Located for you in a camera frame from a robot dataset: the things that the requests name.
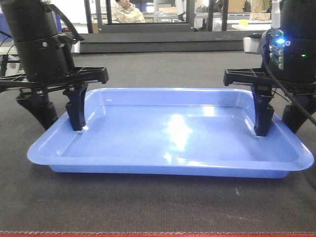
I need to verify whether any person in beige hoodie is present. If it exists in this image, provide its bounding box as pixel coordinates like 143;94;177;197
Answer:
112;0;145;24

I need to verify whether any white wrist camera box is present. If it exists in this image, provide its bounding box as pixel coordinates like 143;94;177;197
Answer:
243;31;268;54

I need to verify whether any blue plastic tray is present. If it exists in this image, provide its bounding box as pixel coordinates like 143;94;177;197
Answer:
27;88;314;178

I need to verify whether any white long desk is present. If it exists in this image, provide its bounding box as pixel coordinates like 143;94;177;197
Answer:
227;19;271;31

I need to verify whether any yellow small box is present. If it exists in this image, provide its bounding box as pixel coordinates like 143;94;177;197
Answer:
239;19;249;27

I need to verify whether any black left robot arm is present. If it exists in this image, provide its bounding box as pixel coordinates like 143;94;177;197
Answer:
0;0;109;131

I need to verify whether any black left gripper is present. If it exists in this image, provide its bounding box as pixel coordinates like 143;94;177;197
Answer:
0;33;109;131

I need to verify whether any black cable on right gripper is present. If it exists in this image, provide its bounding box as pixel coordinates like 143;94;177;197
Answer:
261;31;316;125

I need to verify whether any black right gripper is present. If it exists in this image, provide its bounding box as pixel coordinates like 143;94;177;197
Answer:
223;29;316;136

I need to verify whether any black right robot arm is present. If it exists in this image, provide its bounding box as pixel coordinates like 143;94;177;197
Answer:
223;0;316;136

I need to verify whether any black metal frame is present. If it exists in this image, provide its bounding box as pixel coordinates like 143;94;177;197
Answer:
84;0;229;34

